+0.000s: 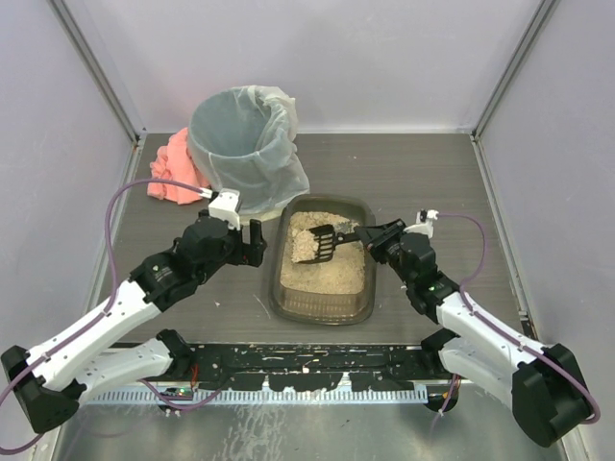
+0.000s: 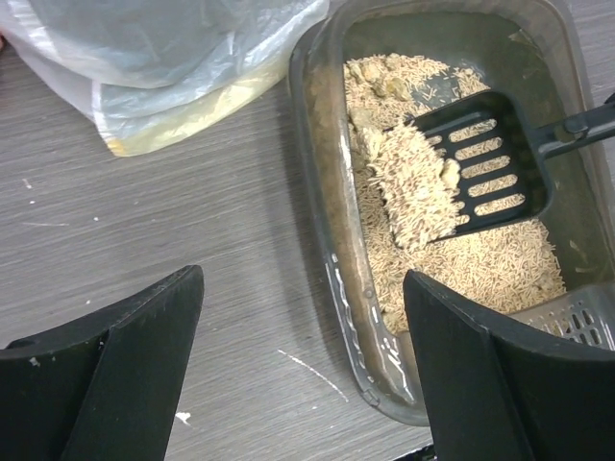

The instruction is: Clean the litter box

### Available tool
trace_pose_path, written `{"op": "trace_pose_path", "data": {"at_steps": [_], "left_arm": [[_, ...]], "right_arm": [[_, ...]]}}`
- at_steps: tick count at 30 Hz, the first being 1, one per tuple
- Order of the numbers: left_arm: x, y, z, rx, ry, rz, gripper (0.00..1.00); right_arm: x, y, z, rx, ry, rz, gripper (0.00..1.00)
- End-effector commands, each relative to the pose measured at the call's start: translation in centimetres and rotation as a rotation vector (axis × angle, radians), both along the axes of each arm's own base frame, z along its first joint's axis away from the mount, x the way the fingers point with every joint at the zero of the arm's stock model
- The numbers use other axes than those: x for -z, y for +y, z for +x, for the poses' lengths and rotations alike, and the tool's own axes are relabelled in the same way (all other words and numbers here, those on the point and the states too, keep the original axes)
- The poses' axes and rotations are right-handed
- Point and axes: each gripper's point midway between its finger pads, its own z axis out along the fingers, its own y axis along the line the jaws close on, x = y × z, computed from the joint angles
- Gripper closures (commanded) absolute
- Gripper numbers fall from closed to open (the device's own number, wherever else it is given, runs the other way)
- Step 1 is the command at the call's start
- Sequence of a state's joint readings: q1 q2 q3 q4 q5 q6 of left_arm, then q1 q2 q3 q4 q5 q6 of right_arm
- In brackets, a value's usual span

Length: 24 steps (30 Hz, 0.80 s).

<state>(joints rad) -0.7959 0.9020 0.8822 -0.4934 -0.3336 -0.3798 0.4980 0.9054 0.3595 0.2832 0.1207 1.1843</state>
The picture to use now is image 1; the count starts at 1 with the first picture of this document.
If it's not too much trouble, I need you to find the pink crumpled cloth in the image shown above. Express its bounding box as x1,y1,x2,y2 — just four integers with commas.
147,128,209,206

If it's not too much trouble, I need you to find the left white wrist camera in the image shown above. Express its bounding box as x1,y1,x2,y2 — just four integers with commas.
200,188,241,231

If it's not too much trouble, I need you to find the dark translucent litter box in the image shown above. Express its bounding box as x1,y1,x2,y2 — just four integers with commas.
268,194,376,326

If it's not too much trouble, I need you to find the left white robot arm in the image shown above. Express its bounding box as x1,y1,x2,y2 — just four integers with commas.
1,215,267,434

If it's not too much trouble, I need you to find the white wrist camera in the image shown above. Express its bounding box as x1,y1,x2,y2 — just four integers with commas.
200,188,241,231
405,209,439,238

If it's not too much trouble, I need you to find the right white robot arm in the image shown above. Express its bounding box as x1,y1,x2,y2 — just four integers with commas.
356,209,601,448

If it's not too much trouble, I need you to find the black slotted litter scoop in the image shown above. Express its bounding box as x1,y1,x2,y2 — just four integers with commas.
291,225,359,264

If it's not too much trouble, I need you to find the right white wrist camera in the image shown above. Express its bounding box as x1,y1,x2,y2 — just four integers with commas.
405,209,439,238

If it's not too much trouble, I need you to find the white slotted cable duct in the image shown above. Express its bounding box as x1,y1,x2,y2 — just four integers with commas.
89,384,429,405

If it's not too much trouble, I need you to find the left aluminium frame post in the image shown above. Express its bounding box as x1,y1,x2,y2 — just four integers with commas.
47,0,143,144

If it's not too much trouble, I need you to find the bin with plastic liner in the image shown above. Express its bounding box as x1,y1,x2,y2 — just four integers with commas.
186,85,310,216

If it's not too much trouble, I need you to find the right aluminium frame post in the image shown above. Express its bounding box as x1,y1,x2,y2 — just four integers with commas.
473,0,563,140

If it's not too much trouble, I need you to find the aluminium frame post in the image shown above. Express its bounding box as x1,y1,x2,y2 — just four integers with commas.
47,0,143,144
473,0,563,140

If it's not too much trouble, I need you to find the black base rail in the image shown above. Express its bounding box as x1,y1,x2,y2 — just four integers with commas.
182,344,452,392

